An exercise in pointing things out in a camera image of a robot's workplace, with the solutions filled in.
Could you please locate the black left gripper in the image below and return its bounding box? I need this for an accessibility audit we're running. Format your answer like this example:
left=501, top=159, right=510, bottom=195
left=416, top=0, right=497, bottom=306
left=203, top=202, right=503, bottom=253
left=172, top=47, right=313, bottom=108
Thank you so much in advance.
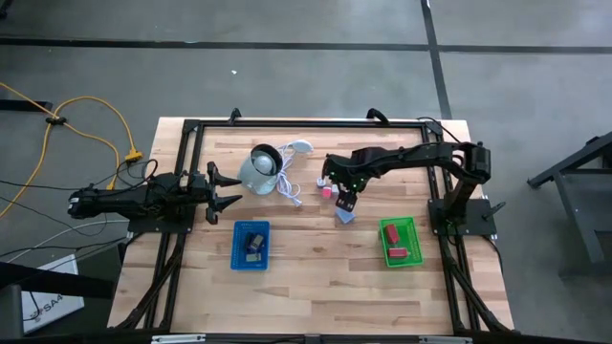
left=178, top=161, right=245, bottom=226

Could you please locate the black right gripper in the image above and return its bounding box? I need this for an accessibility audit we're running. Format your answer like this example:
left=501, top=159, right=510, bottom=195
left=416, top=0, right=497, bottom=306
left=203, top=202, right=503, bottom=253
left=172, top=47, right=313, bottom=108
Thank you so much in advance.
left=323, top=150, right=373, bottom=213

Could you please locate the green plastic basket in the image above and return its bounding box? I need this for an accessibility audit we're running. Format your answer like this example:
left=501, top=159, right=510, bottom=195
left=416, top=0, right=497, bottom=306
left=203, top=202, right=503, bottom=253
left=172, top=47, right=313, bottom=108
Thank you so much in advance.
left=379, top=216, right=426, bottom=269

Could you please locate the blue plastic basket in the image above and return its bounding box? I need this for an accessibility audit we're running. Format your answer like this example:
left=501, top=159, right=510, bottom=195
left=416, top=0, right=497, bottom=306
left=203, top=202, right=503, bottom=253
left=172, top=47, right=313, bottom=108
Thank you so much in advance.
left=229, top=220, right=272, bottom=272

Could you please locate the black beam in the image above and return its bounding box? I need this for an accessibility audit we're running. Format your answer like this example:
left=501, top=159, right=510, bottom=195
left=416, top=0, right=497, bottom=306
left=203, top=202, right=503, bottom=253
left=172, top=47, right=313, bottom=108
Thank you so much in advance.
left=0, top=260, right=116, bottom=301

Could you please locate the white printed box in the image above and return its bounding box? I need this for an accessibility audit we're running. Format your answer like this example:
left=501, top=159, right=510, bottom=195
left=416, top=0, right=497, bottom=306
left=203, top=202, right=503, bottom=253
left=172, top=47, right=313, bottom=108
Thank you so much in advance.
left=20, top=253, right=86, bottom=334

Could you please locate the black side table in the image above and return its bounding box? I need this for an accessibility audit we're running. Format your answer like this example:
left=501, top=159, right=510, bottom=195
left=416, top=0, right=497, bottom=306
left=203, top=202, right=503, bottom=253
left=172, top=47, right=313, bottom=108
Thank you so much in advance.
left=527, top=129, right=612, bottom=278

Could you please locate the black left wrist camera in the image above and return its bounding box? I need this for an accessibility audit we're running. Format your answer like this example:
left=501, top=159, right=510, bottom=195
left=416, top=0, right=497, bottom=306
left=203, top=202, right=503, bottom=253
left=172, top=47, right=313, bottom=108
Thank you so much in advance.
left=188, top=174, right=209, bottom=195

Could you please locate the white lamp cord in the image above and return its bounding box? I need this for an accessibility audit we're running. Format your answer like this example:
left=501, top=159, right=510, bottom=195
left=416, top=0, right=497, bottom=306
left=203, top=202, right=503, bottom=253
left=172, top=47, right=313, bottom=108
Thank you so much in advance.
left=274, top=141, right=304, bottom=207

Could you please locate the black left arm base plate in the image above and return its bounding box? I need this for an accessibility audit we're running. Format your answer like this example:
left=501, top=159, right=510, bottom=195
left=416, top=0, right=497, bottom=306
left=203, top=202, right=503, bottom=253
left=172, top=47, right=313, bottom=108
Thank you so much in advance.
left=126, top=209, right=196, bottom=235

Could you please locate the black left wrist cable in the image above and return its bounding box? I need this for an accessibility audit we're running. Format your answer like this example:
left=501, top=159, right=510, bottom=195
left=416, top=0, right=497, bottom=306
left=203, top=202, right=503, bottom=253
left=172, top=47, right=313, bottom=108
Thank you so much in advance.
left=90, top=158, right=160, bottom=192

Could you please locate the white round cord switch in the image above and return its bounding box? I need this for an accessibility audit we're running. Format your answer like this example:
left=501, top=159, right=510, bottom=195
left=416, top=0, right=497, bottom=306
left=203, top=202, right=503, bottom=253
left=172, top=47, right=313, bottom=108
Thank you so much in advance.
left=288, top=139, right=316, bottom=156

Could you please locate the black aluminium table frame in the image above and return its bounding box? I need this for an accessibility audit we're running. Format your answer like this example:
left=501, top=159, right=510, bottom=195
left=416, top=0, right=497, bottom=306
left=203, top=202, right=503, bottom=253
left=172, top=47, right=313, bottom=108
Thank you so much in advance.
left=107, top=117, right=516, bottom=335

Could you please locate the yellow extension cord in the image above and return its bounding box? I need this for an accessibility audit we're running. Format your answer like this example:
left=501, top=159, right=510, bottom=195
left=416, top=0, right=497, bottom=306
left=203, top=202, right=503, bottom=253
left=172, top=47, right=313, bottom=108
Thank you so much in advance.
left=0, top=95, right=144, bottom=219
left=0, top=80, right=120, bottom=192

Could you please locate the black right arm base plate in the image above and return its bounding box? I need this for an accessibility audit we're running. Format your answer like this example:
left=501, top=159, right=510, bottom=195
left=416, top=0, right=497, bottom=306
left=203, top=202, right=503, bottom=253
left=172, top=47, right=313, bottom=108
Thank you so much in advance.
left=427, top=198, right=507, bottom=237

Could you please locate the silver table bracket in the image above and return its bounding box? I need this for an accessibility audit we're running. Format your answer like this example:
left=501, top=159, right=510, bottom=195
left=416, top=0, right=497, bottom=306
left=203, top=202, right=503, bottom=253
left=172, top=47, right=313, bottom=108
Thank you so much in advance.
left=150, top=333, right=207, bottom=344
left=418, top=335, right=473, bottom=344

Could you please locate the black floor cable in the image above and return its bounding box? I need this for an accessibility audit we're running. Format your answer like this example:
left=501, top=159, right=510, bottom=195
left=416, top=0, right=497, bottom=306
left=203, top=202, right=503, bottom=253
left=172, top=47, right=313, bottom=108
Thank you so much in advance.
left=0, top=236, right=130, bottom=259
left=0, top=179, right=97, bottom=192

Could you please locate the white floor cable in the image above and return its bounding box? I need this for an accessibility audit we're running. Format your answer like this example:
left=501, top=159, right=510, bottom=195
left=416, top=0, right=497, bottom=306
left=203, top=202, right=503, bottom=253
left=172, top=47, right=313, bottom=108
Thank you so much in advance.
left=7, top=218, right=131, bottom=264

